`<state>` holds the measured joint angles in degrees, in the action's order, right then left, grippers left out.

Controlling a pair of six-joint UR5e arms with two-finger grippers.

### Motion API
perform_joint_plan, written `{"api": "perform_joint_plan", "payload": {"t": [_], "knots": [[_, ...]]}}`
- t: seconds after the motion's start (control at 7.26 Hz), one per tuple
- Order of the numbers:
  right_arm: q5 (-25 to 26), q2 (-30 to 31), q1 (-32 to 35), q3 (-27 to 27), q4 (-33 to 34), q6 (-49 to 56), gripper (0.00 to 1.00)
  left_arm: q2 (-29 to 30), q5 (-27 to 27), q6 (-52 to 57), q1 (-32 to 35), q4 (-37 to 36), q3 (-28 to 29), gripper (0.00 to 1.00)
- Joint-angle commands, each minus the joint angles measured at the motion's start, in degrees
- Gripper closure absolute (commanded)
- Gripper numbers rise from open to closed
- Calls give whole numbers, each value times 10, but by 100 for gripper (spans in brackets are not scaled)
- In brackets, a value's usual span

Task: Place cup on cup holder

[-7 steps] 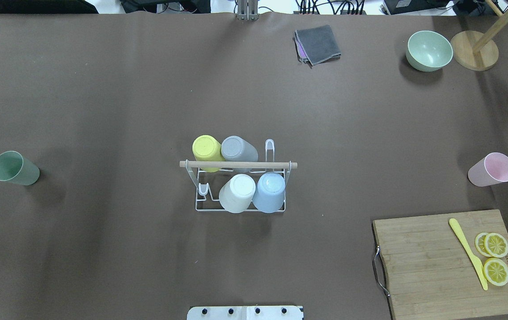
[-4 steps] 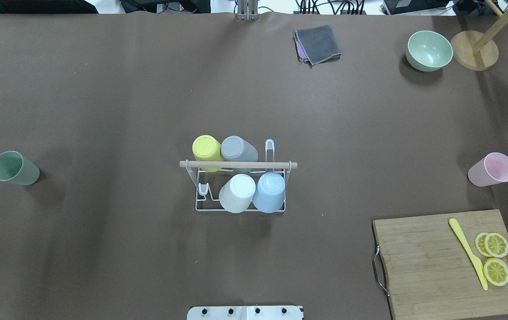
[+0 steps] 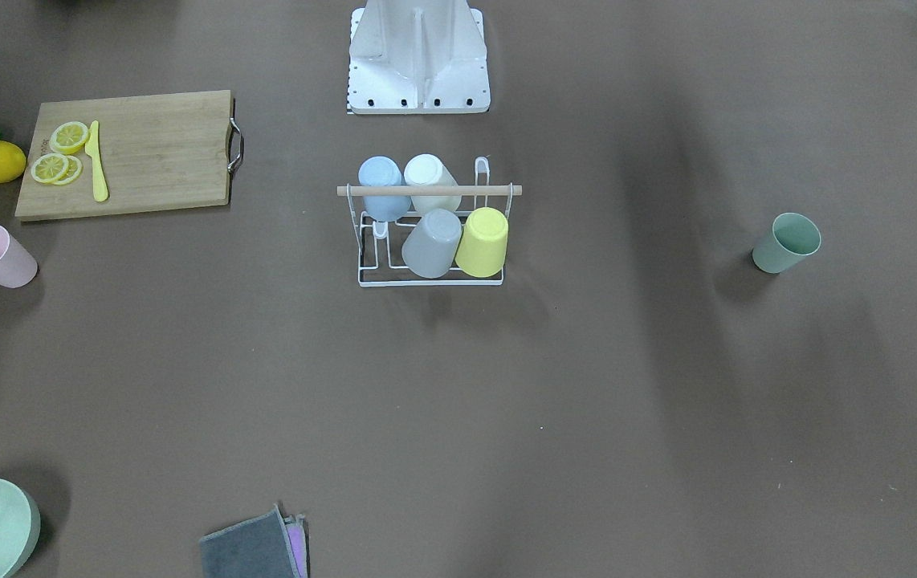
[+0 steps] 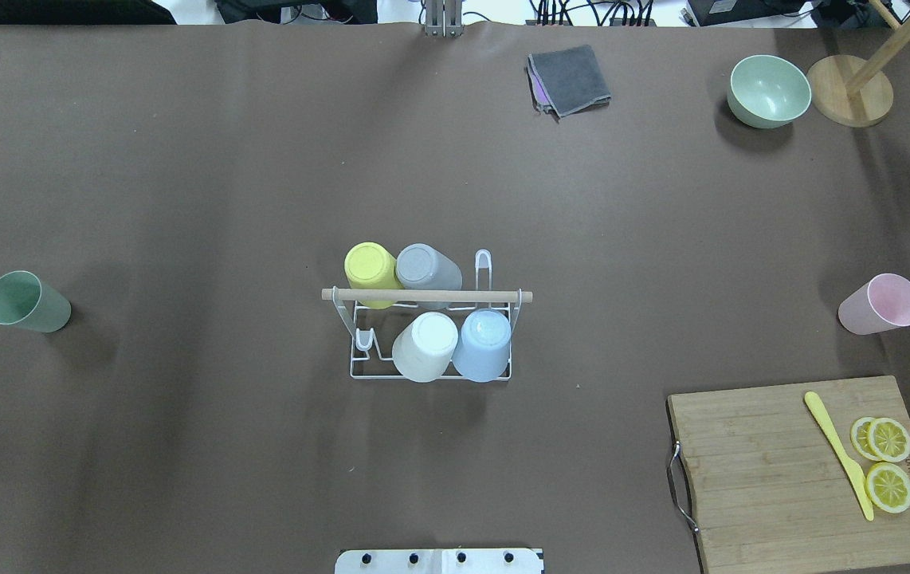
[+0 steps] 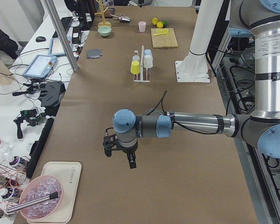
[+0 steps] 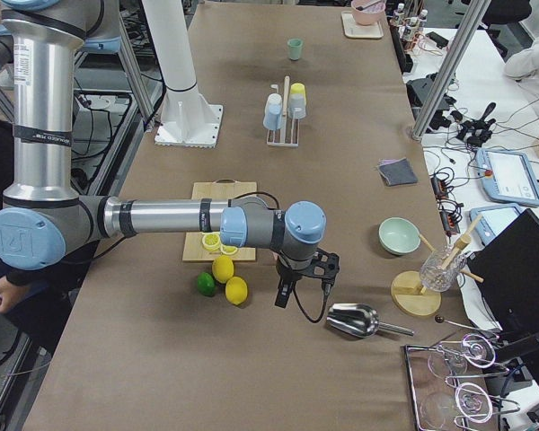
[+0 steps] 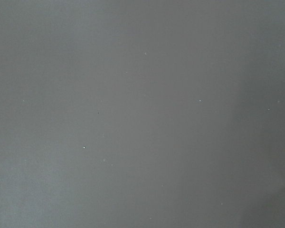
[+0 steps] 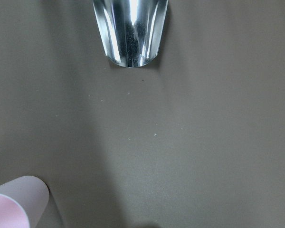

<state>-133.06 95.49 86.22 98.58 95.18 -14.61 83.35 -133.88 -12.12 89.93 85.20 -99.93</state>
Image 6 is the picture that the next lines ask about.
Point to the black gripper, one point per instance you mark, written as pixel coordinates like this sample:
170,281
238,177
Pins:
288,274

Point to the green cup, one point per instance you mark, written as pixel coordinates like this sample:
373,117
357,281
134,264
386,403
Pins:
295,48

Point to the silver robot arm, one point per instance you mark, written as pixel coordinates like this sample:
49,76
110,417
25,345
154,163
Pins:
43,218

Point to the blue cup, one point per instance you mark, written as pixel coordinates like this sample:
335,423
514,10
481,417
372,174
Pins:
272,117

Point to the white cup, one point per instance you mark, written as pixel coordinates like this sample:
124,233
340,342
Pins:
274,99

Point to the yellow cup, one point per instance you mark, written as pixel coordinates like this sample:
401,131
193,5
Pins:
297,88

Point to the whole lemon lower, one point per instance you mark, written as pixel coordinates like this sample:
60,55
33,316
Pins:
236,290

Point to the whole lemon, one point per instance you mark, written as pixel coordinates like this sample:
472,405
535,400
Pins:
236,290
222,269

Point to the whole lemon upper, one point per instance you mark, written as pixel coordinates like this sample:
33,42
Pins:
222,269

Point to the green lime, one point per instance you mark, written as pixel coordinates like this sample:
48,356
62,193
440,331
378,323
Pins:
206,284

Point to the metal scoop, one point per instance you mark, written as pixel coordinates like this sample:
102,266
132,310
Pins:
361,320

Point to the lemon slices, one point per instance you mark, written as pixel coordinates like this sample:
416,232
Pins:
211,242

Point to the wooden cutting board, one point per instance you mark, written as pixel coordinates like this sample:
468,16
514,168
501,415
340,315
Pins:
221,190

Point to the wooden mug tree stand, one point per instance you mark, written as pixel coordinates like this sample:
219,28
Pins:
412,297

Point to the green bowl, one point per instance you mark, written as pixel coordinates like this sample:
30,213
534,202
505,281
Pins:
399,236

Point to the crystal glass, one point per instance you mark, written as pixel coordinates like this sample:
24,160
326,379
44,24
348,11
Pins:
436,278

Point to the grey folded cloth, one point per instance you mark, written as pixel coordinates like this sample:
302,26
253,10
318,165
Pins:
396,172

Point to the teach pendant near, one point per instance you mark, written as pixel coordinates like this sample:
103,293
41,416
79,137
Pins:
494,219

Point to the teach pendant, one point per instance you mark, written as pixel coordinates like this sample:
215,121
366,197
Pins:
494,219
508,177

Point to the black monitor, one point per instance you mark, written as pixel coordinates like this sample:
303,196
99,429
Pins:
509,266

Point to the teach pendant far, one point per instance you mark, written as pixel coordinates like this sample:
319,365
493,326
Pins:
508,177

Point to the beige tray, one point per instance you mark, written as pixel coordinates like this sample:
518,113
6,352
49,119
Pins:
353,30

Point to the pink bowl with ice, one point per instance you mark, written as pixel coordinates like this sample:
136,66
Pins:
367,12

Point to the wire glass rack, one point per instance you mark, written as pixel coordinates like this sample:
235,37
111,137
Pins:
447,384

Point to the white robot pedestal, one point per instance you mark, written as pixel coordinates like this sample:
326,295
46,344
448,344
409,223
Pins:
187,119

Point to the aluminium frame post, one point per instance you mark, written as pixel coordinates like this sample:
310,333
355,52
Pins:
461,40

